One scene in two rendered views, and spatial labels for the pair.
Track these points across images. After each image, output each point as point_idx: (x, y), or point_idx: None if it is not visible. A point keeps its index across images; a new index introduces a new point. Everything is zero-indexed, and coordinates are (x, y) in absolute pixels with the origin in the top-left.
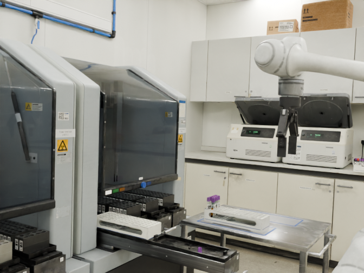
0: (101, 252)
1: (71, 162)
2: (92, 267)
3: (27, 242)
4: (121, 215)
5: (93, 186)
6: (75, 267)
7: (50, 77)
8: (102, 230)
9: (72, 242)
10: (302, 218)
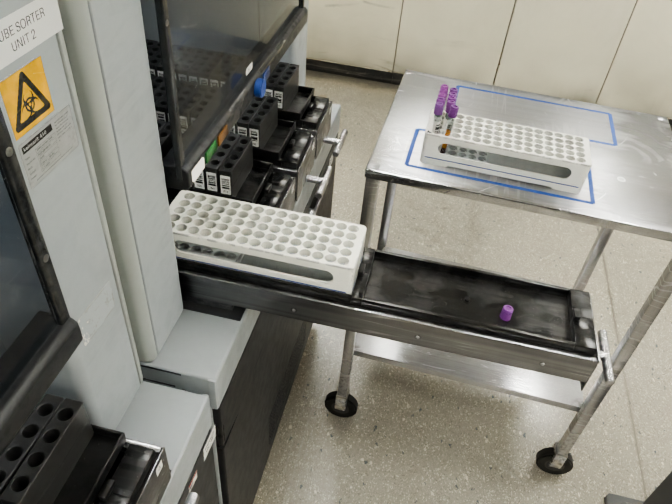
0: (208, 326)
1: (78, 145)
2: (211, 392)
3: (35, 496)
4: (229, 206)
5: (155, 170)
6: (181, 435)
7: None
8: (190, 266)
9: (137, 355)
10: (603, 107)
